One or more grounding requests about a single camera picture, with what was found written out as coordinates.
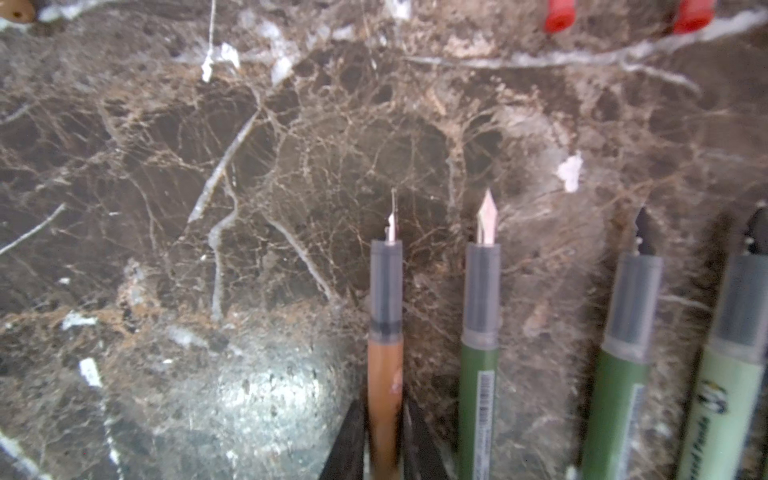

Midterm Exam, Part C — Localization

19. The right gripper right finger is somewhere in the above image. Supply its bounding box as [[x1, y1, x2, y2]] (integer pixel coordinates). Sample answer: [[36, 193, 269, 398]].
[[401, 397, 449, 480]]

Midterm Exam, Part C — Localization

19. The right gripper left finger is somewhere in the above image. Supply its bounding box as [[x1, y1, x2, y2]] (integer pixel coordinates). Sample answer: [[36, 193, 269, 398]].
[[318, 400, 366, 480]]

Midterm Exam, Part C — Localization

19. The green pen front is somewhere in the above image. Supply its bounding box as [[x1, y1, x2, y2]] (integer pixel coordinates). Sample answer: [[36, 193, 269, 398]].
[[457, 191, 501, 479]]

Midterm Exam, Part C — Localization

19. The green pen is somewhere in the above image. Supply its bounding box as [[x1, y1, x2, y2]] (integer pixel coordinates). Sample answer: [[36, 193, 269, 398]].
[[675, 202, 767, 479], [581, 207, 664, 479], [457, 191, 501, 479]]

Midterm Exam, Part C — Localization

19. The red pen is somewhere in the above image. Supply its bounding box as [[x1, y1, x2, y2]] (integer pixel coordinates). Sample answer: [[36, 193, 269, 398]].
[[544, 0, 577, 34], [672, 0, 716, 35]]

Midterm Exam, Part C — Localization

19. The brown pen short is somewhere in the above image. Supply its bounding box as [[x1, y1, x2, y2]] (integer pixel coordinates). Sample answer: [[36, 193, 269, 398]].
[[0, 0, 37, 24]]

